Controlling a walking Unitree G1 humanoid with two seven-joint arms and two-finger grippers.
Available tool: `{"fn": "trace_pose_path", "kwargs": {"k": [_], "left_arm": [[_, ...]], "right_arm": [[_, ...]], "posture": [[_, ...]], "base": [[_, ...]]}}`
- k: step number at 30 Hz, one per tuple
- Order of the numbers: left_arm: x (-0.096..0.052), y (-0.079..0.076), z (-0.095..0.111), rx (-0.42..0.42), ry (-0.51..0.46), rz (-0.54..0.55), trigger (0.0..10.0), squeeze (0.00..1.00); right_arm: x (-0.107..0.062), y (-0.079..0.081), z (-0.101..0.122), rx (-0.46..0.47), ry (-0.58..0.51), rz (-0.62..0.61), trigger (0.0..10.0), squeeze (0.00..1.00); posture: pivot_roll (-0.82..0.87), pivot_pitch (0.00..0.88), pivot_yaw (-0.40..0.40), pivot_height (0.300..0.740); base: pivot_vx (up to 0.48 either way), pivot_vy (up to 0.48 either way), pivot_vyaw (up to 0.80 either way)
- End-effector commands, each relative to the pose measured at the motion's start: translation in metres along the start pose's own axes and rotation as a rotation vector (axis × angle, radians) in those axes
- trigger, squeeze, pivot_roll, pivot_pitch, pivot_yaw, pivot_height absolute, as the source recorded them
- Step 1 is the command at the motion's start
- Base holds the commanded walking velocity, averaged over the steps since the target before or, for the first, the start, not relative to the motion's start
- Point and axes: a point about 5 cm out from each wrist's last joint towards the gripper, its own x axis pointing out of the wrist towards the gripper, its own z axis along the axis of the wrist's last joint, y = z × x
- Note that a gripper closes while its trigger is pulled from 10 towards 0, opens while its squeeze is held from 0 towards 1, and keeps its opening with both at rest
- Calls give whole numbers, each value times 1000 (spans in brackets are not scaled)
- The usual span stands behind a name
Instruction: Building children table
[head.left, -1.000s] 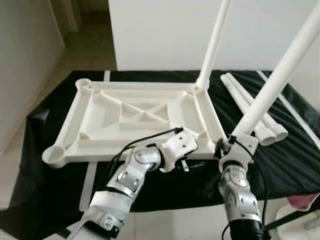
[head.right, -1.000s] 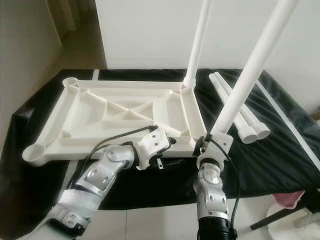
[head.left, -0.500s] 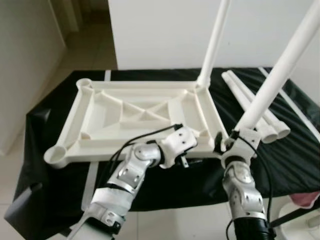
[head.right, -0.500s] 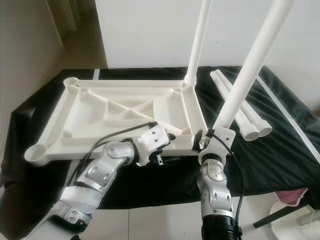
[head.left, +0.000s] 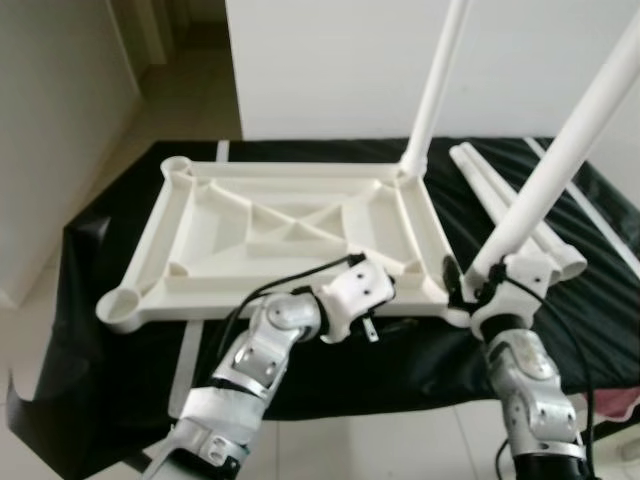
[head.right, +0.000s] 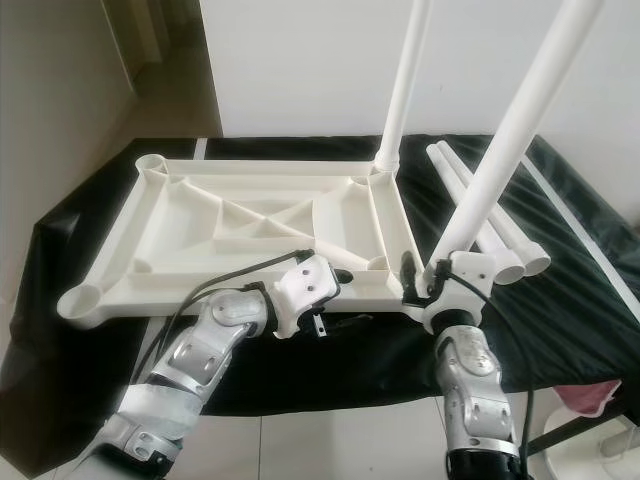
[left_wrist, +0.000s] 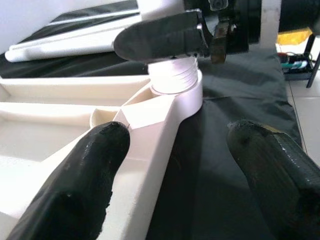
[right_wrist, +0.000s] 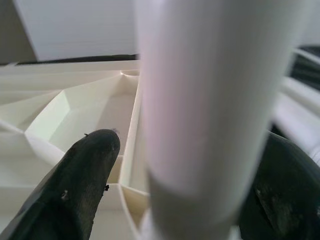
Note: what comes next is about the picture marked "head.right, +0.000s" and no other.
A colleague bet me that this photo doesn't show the white plastic table top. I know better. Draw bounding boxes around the white plastic table top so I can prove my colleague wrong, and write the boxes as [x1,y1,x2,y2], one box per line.
[57,153,429,331]

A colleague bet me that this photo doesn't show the pink rounded object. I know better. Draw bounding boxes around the pink rounded object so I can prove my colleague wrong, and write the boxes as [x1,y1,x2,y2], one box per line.
[555,380,623,417]

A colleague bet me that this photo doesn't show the black metal table leg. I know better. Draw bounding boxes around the black metal table leg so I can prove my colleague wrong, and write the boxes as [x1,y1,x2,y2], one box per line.
[525,400,640,456]

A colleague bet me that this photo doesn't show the black tablecloth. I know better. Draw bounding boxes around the black tablecloth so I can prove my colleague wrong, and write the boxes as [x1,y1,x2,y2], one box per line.
[0,135,640,479]

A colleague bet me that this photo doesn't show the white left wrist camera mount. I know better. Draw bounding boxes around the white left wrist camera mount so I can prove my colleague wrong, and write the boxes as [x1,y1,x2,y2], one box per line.
[273,255,341,341]

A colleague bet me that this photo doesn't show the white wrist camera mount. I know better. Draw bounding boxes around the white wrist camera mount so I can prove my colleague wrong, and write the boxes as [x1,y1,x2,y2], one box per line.
[420,250,496,323]
[273,255,341,341]

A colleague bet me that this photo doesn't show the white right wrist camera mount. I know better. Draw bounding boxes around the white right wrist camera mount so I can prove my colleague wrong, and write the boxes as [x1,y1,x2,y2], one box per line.
[420,250,496,323]

